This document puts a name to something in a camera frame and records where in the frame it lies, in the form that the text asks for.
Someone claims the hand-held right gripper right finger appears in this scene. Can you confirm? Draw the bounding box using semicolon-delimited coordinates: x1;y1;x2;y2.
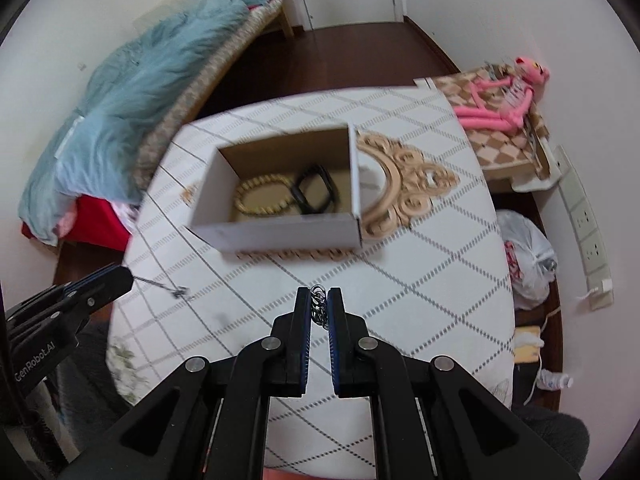
327;286;582;480

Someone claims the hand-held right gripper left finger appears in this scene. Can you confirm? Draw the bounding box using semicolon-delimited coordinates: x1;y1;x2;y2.
65;286;312;480

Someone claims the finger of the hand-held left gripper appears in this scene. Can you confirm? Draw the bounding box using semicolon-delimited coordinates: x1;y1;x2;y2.
9;296;117;346
7;265;135;322

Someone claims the silver curb chain bracelet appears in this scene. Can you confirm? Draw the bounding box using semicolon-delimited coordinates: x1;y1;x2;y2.
310;284;331;330

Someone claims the thin silver necklace chain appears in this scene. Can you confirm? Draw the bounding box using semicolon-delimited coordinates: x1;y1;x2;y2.
131;275;195;302

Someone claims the cardboard box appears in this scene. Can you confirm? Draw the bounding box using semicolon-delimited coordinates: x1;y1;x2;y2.
184;122;364;254

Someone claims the red cloth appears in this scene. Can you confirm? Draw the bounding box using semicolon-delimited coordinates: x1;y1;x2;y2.
20;195;137;252

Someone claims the grey fuzzy cloth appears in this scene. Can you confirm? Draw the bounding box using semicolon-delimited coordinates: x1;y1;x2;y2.
47;317;133;463
512;404;592;480

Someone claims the white diamond patterned tablecloth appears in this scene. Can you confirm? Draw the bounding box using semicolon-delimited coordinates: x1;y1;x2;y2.
107;85;517;476

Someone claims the ornate gold framed mirror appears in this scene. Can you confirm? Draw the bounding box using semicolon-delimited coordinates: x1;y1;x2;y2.
356;130;461;239

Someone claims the light blue blanket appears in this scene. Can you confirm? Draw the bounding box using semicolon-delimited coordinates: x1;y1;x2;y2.
19;0;282;247

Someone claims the yellow flat pouch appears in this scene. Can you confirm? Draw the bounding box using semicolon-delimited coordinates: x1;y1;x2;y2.
514;325;544;364

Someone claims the white plastic bag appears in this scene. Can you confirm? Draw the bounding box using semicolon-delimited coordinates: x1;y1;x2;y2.
496;209;559;311

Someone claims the small white bottle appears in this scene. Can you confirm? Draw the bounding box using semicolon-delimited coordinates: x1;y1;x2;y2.
541;369;576;391

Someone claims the brown checkered cloth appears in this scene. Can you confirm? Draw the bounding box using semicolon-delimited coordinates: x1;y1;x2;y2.
414;62;551;182

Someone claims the white power strip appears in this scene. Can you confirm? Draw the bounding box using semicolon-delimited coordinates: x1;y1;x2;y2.
552;144;615;312

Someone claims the pink plush toy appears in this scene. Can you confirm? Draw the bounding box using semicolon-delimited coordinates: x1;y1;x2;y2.
452;56;552;134

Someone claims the gold beaded oval frame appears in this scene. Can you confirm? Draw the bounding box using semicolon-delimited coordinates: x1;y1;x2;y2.
234;172;293;218

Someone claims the black chunky bracelet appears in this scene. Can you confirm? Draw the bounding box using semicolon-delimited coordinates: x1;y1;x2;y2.
290;164;341;215

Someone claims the white cable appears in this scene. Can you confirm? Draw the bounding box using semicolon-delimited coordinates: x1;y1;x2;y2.
522;304;563;407

